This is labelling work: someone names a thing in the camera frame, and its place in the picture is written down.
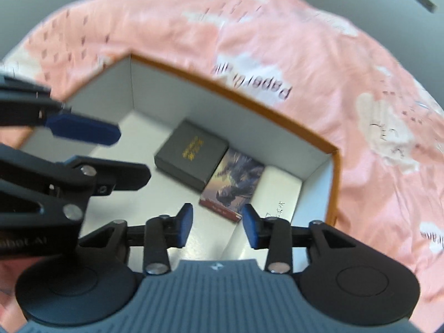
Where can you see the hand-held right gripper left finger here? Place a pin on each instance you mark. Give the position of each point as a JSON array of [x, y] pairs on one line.
[[185, 223]]

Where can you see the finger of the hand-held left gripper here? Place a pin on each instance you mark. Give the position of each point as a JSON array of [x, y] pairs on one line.
[[114, 177], [83, 130]]

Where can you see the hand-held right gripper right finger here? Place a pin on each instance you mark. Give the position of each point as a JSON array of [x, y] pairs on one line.
[[251, 227]]

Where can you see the white rectangular box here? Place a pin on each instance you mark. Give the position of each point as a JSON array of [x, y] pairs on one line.
[[277, 190]]

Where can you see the picture card box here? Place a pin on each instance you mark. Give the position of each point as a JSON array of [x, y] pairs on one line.
[[232, 180]]

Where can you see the dark grey gift box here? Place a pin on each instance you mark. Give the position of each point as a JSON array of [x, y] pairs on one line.
[[187, 152]]

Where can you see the orange cardboard box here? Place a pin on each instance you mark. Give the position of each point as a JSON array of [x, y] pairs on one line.
[[242, 111]]

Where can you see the pink printed blanket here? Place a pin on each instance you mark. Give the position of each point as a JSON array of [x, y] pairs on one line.
[[312, 59]]

